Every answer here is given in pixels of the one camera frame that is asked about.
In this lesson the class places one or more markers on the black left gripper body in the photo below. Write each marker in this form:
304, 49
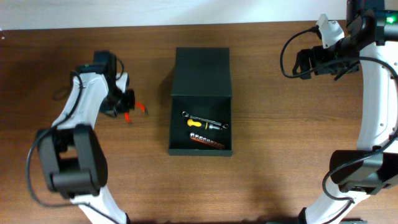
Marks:
129, 101

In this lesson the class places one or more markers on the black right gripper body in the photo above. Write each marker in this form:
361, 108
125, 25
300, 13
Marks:
311, 61

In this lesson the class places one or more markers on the red diagonal cutting pliers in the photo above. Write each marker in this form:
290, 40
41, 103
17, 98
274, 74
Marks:
137, 107

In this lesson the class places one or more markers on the silver ratchet wrench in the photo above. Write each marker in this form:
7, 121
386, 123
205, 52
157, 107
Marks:
190, 116

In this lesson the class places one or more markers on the orange socket rail set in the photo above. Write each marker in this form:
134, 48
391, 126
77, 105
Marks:
206, 141

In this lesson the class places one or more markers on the yellow black stubby screwdriver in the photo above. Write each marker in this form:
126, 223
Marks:
203, 125

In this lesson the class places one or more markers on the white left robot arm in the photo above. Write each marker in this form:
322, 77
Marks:
70, 154

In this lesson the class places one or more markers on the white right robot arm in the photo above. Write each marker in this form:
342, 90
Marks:
367, 44

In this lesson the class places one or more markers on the black open box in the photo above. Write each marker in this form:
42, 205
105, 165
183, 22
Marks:
201, 87

